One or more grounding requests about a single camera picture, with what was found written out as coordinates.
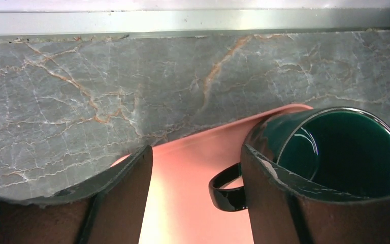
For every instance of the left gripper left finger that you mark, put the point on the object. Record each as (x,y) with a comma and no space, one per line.
(106,208)

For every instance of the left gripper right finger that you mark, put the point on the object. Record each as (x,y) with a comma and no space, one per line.
(287,208)

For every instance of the dark green mug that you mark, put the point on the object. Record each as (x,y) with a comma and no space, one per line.
(338,155)

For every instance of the pink serving tray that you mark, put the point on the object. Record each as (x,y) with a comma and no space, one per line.
(179,208)

